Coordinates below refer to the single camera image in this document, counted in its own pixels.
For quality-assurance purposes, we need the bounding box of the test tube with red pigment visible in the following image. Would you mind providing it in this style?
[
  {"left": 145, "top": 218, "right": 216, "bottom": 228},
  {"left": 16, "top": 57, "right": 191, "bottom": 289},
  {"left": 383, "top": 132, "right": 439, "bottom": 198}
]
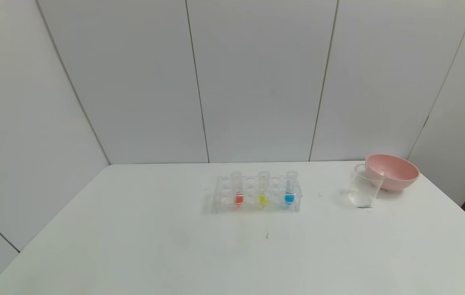
[{"left": 230, "top": 171, "right": 244, "bottom": 205}]

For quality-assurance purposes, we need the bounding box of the test tube with yellow pigment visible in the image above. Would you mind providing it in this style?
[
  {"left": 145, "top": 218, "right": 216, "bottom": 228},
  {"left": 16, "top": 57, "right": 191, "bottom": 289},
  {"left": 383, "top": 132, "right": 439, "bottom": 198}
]
[{"left": 258, "top": 171, "right": 271, "bottom": 206}]

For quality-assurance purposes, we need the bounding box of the clear plastic test tube rack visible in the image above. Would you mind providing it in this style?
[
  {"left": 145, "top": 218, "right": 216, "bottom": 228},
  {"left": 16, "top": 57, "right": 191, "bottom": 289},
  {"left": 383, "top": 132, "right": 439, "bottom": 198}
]
[{"left": 213, "top": 175, "right": 303, "bottom": 214}]

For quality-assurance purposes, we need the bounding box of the test tube with blue pigment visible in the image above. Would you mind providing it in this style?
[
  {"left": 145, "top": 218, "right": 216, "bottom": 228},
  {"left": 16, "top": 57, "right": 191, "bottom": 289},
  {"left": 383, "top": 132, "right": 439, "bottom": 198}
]
[{"left": 285, "top": 170, "right": 299, "bottom": 205}]

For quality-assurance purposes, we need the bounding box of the clear glass beaker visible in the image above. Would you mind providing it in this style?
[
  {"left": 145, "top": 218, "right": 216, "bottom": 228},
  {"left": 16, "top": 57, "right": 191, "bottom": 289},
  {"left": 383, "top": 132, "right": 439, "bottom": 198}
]
[{"left": 348, "top": 163, "right": 386, "bottom": 209}]

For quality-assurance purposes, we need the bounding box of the pink bowl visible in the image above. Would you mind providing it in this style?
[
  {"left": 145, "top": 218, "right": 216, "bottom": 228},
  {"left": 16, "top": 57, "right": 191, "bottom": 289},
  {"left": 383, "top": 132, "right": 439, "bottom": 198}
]
[{"left": 365, "top": 154, "right": 420, "bottom": 192}]

